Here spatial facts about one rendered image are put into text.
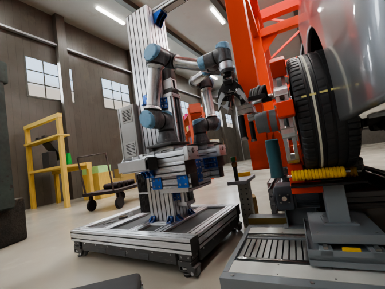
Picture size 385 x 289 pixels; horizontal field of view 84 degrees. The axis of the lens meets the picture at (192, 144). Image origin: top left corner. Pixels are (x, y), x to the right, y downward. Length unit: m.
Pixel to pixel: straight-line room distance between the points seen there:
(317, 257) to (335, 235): 0.14
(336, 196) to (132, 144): 1.48
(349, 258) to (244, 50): 1.61
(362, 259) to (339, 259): 0.09
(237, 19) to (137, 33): 0.88
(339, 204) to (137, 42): 1.88
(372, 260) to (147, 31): 2.04
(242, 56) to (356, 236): 1.51
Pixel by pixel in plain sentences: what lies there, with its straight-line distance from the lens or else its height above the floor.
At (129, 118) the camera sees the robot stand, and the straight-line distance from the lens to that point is 1.93.
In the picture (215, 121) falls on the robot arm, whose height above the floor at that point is 1.00.
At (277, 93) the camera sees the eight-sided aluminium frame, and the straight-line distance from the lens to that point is 1.19.
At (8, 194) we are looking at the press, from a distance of 3.37.
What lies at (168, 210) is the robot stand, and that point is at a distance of 1.77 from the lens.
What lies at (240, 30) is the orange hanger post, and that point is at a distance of 2.15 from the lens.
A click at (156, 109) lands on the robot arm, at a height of 1.03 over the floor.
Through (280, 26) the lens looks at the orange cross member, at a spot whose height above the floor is 2.67.
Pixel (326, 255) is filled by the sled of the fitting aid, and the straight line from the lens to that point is 1.29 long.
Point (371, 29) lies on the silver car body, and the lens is 0.65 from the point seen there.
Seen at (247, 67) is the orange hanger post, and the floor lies 1.39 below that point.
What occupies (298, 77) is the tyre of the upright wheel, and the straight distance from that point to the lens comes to 1.17.
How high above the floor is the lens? 0.67
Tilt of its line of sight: 4 degrees up
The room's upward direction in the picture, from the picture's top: 8 degrees counter-clockwise
